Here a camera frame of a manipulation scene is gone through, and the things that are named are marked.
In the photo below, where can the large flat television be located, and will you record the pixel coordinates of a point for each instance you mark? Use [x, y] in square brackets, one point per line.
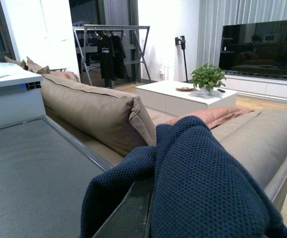
[258, 49]

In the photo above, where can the small plate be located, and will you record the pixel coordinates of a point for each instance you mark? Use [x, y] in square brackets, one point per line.
[185, 89]

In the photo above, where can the orange cushion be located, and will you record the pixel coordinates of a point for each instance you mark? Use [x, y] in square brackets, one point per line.
[214, 117]

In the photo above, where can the dark blue knitted garment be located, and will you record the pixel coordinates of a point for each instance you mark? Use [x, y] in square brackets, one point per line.
[201, 190]

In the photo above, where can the white desk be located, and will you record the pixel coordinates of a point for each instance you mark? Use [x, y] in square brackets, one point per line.
[20, 94]

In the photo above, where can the beige leather sofa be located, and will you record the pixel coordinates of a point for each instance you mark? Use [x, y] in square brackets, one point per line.
[112, 123]

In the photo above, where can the white coffee table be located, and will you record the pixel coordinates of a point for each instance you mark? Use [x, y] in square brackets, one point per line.
[163, 97]

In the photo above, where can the black hanging garment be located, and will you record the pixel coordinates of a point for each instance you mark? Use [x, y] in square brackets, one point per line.
[106, 54]

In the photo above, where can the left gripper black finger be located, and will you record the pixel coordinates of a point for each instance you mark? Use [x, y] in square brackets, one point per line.
[132, 217]

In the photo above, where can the white tv cabinet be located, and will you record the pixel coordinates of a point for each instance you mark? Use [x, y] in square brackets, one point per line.
[270, 89]

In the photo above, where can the green potted plant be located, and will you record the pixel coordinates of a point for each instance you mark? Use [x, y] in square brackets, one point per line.
[207, 77]

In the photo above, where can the metal clothes rack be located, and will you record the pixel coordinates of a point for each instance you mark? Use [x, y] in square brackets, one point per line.
[116, 50]

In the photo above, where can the stick vacuum cleaner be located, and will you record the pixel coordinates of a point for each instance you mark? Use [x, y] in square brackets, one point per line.
[180, 41]

